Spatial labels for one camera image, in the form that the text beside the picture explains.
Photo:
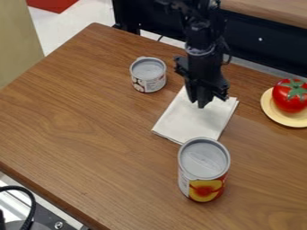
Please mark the small white can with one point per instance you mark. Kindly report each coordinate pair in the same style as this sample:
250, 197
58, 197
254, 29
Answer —
148, 74

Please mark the yellow plate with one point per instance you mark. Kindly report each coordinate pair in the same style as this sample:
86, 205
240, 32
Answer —
280, 115

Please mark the white cloth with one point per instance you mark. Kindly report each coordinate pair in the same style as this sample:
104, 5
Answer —
194, 118

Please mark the red toy tomato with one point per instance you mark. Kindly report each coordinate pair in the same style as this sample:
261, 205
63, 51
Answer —
290, 94

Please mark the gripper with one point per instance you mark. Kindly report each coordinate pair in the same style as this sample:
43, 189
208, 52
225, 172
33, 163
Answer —
204, 67

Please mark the tall can with peach label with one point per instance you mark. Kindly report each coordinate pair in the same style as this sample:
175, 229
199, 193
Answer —
203, 173

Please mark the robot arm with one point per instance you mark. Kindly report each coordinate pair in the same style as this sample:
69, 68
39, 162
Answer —
200, 18

